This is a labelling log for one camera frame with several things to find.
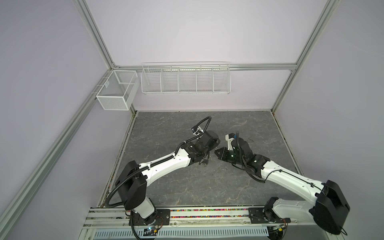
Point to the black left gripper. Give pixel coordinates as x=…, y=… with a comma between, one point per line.
x=214, y=145

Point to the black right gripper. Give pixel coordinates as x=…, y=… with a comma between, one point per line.
x=224, y=151

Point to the black padlock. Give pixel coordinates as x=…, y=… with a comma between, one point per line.
x=205, y=162

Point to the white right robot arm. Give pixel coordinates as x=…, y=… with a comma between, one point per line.
x=322, y=203

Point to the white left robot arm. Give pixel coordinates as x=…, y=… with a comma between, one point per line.
x=130, y=189

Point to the white mesh box basket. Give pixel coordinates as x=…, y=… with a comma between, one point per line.
x=119, y=90

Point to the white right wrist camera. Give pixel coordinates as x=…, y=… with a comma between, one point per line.
x=231, y=141

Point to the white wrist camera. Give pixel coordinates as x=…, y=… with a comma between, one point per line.
x=197, y=130
x=231, y=141

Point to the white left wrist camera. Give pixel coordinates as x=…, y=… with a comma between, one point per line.
x=197, y=130

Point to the long white wire basket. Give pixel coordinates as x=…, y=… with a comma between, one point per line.
x=186, y=78

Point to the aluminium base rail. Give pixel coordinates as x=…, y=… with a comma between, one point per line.
x=199, y=223

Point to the aluminium frame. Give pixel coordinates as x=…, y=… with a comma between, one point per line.
x=23, y=198

